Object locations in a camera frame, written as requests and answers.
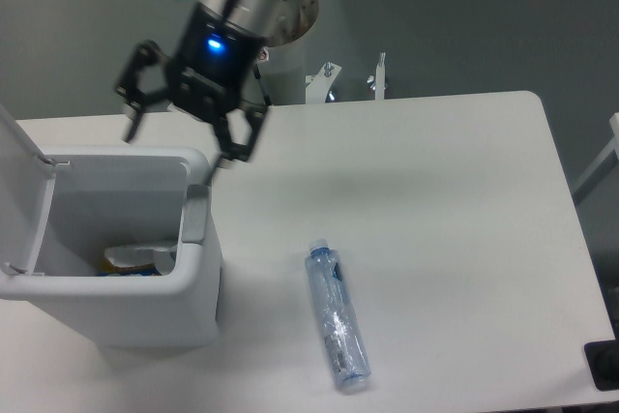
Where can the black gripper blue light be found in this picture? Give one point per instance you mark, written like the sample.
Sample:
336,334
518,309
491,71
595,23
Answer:
213,74

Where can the white paper receipt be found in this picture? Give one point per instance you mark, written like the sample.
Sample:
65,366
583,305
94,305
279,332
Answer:
162,254

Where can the clear plastic water bottle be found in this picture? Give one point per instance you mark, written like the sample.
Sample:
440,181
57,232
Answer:
335,317

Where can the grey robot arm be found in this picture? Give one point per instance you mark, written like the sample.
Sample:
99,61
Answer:
238,131

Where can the white trash can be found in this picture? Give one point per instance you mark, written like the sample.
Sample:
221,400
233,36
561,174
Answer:
118,244

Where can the white trash can lid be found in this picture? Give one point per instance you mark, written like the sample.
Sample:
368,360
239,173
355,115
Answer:
28,181

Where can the yellow trash in can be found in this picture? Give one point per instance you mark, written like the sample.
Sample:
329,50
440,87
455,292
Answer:
111,268

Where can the black table clamp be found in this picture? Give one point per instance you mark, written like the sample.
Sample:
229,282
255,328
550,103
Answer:
602,359

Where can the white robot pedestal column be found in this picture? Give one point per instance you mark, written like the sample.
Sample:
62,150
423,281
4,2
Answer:
284,73

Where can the white frame bracket middle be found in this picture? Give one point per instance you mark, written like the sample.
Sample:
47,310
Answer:
320,87

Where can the white frame bracket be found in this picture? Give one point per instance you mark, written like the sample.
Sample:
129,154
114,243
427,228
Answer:
377,82
320,87

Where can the white frame bracket right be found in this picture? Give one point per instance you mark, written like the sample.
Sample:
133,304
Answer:
377,82

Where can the white frame leg right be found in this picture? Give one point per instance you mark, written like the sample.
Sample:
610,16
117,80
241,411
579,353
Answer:
598,168

